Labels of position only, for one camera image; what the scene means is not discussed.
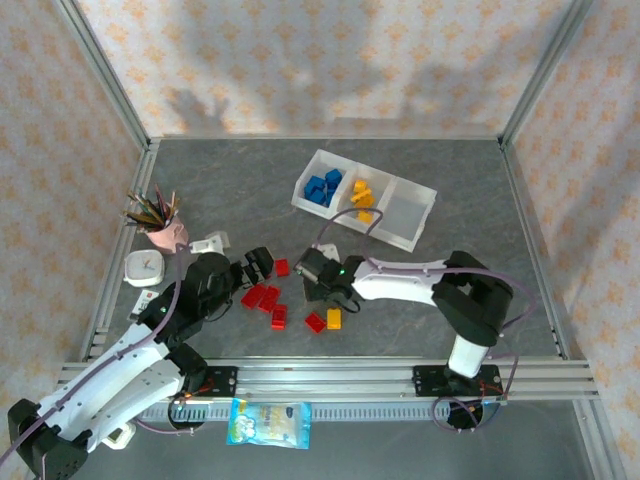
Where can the pink cup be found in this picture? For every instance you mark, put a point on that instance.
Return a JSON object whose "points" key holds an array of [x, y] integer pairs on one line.
{"points": [[165, 237]]}

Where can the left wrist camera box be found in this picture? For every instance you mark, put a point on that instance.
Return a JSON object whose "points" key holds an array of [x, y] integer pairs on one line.
{"points": [[212, 243]]}

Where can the white digital timer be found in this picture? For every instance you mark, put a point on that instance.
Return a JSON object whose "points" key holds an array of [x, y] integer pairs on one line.
{"points": [[121, 439]]}

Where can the bundle of coloured pencils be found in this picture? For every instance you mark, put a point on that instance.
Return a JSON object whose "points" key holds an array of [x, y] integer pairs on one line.
{"points": [[150, 217]]}

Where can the yellow lego brick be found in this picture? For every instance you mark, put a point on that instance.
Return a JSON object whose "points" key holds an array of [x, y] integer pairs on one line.
{"points": [[334, 318], [364, 216], [361, 187], [364, 199]]}

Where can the red lego brick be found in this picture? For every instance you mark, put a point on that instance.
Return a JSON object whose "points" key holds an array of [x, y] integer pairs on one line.
{"points": [[315, 322], [251, 299], [282, 267], [270, 299], [279, 317]]}

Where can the blue lego brick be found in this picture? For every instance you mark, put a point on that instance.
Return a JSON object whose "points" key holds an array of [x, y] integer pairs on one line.
{"points": [[326, 201], [332, 191], [314, 187], [333, 176]]}

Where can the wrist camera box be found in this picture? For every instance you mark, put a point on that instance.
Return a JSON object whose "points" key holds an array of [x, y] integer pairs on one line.
{"points": [[327, 250], [212, 243]]}

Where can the white three-compartment bin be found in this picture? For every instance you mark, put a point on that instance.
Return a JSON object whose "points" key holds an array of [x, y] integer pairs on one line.
{"points": [[407, 215]]}

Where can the aluminium frame rail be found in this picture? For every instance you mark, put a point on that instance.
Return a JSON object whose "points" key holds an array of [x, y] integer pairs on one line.
{"points": [[145, 170], [250, 137], [517, 190]]}

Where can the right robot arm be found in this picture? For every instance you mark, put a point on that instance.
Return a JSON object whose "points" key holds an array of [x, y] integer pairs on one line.
{"points": [[400, 282]]}

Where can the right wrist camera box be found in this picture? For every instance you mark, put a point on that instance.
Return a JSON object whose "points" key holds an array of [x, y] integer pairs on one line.
{"points": [[327, 250]]}

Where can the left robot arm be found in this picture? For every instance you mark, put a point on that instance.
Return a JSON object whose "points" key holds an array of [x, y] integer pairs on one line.
{"points": [[100, 390]]}

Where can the aluminium frame leg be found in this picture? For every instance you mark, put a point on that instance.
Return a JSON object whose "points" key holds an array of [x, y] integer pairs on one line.
{"points": [[595, 440]]}

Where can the wide aluminium mounting rail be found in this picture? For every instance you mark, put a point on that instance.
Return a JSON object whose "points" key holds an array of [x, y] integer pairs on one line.
{"points": [[325, 380]]}

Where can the white and red card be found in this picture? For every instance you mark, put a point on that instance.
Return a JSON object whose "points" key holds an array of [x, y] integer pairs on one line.
{"points": [[145, 300]]}

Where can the aluminium frame post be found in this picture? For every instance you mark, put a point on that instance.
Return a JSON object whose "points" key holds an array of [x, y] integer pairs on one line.
{"points": [[540, 75], [106, 75]]}

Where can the blue snack bag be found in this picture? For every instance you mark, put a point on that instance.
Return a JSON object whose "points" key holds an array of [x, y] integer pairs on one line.
{"points": [[270, 425]]}

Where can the white analogue clock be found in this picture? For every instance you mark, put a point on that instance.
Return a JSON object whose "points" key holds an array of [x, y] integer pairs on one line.
{"points": [[145, 269]]}

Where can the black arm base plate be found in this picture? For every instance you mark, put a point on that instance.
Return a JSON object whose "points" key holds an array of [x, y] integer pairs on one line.
{"points": [[222, 380], [425, 380]]}

